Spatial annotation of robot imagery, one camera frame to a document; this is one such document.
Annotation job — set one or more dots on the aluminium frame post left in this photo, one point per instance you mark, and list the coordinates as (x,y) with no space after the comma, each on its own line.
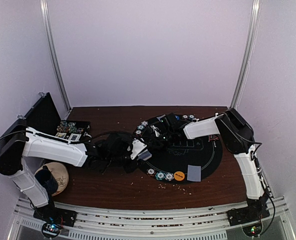
(53,54)

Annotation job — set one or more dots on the blue playing card deck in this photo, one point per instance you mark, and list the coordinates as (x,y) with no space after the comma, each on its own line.
(144,155)

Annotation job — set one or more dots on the dark blue mug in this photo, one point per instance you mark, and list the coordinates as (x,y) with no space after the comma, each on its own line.
(47,180)

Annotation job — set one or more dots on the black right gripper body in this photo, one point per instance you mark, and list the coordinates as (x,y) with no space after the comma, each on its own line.
(161,144)

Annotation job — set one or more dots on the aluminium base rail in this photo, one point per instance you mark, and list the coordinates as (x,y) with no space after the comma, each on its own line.
(206,223)

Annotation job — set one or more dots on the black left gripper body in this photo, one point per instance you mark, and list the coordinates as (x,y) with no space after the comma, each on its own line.
(116,160)

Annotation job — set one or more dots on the red triangular all-in marker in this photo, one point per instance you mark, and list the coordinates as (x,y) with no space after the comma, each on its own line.
(213,138)

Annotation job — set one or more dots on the aluminium frame post right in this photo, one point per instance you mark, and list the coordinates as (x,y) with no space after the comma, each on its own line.
(249,47)

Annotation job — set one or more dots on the aluminium frame post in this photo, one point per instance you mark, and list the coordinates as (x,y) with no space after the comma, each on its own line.
(53,54)
(249,47)

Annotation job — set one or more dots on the chips row in case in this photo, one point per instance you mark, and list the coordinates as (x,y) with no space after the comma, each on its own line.
(67,127)

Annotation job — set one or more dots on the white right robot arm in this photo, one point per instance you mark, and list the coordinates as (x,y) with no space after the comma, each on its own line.
(236,134)

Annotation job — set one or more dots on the white playing card box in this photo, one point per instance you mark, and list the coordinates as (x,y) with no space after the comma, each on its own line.
(74,137)

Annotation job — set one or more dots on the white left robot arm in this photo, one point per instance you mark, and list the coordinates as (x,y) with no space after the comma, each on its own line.
(20,141)

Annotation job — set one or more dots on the blue-backed playing card box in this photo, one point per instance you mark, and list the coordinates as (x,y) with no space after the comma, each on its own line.
(60,135)

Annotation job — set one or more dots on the yellow big blind button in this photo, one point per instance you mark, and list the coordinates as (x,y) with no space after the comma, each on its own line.
(179,176)

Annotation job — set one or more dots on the round black poker mat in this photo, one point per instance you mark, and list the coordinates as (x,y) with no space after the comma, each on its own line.
(177,157)

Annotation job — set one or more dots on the beige patterned plate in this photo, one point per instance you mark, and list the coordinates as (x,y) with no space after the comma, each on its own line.
(61,175)

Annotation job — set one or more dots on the black poker set case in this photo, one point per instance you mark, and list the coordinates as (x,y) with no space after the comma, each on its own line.
(44,117)

